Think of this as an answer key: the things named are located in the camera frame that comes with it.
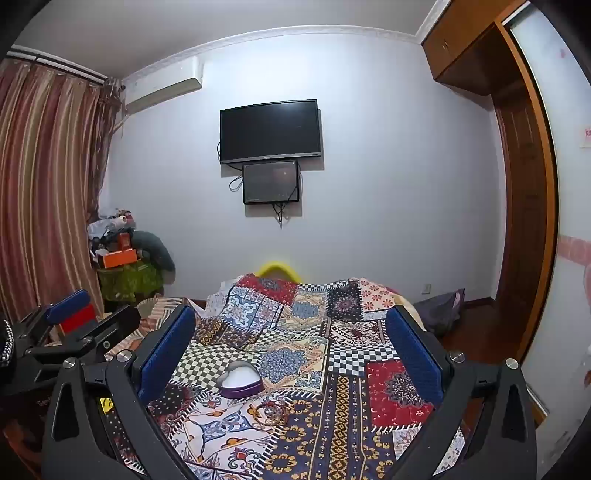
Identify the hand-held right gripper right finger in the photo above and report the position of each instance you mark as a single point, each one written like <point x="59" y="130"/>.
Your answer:
<point x="413" y="355"/>

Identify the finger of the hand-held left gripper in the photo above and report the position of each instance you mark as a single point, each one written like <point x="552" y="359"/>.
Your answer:
<point x="69" y="305"/>
<point x="115" y="323"/>

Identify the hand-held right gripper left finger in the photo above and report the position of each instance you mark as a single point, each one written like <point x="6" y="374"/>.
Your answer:
<point x="168" y="350"/>

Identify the purple heart-shaped jewelry box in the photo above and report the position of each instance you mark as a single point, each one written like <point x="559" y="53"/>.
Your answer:
<point x="240" y="381"/>

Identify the red box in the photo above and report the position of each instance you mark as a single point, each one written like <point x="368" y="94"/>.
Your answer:
<point x="78" y="321"/>

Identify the striped brown bed sheet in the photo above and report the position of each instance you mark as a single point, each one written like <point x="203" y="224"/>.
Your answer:
<point x="152" y="308"/>

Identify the dark bag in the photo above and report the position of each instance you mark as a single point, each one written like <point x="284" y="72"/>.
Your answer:
<point x="438" y="311"/>

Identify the flat orange box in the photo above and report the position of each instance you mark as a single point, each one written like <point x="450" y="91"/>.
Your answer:
<point x="120" y="259"/>

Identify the small upright orange box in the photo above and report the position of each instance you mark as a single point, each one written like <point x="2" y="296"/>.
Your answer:
<point x="124" y="241"/>

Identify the white plastic bags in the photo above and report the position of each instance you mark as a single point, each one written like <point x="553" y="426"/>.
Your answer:
<point x="104" y="228"/>

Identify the patchwork printed blanket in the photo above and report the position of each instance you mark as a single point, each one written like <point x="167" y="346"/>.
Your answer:
<point x="300" y="350"/>

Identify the striped red curtain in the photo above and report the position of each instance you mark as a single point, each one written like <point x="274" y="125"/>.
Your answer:
<point x="46" y="184"/>

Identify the yellow plastic object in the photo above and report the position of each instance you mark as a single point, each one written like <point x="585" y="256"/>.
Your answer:
<point x="277" y="267"/>

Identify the white sliding door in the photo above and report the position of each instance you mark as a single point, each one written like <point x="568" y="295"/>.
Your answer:
<point x="570" y="207"/>

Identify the white air conditioner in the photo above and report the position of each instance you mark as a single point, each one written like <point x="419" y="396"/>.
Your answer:
<point x="161" y="90"/>

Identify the curtain rod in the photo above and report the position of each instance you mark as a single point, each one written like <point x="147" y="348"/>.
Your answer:
<point x="60" y="64"/>

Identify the wooden upper cabinet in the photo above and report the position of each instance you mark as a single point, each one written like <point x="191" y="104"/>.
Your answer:
<point x="461" y="55"/>

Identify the white wall outlet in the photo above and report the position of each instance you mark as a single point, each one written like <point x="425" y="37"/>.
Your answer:
<point x="427" y="289"/>

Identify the wooden wardrobe frame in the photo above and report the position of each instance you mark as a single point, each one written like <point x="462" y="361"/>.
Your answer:
<point x="531" y="221"/>

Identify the small black wall monitor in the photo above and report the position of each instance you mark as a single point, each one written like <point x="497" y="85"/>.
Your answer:
<point x="271" y="182"/>

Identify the large black wall television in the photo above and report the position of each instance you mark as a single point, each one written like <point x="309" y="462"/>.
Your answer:
<point x="270" y="131"/>

